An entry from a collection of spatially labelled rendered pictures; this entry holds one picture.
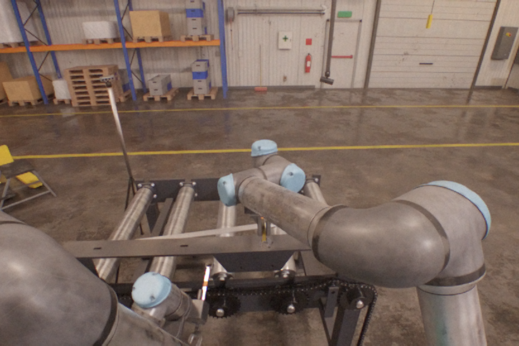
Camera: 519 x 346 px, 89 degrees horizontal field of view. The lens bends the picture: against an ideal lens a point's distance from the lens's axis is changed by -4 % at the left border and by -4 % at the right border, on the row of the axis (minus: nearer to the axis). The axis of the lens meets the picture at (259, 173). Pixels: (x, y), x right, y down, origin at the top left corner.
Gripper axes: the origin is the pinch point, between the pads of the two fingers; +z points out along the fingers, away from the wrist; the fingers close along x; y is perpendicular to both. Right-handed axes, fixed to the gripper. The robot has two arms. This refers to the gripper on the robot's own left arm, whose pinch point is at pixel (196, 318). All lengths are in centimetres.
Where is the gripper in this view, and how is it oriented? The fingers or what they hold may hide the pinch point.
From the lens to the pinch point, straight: 96.1
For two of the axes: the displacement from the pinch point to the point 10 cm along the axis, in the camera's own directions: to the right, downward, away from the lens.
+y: 0.8, -7.8, 6.2
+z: 1.8, 6.3, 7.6
